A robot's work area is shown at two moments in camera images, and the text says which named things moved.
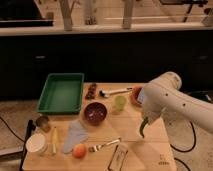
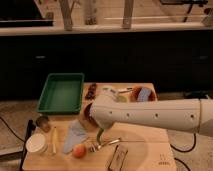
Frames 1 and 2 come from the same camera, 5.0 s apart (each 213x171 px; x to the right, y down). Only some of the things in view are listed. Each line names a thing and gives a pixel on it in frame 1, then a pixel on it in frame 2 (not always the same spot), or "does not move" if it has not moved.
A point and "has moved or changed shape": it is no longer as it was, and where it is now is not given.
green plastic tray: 62,94 does not move
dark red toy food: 91,91 does not move
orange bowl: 134,96 does not move
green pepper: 144,122 has moved or changed shape
